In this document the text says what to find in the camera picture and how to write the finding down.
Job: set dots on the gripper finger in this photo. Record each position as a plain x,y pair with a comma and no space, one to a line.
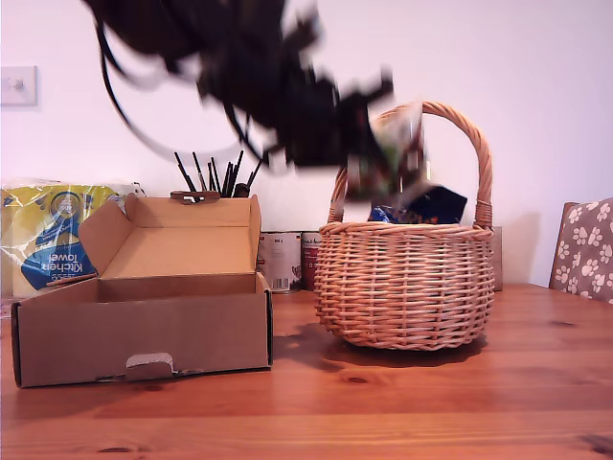
356,129

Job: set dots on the white green Galaxy bag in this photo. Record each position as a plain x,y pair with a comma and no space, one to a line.
402,144

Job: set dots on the blue Terry's chocolate bag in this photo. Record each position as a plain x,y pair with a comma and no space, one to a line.
440,206

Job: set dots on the woven wicker basket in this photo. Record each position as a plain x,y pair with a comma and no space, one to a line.
407,287

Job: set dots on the brown cardboard box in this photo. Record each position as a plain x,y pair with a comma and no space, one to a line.
143,330

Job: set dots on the black thin stick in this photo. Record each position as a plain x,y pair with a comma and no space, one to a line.
217,176
228,178
211,178
254,174
200,173
184,170
237,172

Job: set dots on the dark brown brush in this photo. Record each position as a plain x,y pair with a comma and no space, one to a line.
243,190

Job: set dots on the red label tin can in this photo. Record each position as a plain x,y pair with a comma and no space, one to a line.
309,261

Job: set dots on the white label tin can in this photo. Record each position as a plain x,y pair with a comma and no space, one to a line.
282,261

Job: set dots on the wooden chair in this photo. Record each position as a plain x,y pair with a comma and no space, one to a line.
559,249

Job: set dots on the paw print chair cover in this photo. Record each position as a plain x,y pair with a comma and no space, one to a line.
589,249

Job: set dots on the yellow kitchen towel pack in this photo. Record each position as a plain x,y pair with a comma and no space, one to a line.
33,239

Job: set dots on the white wall light switch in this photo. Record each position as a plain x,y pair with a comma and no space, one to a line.
19,86

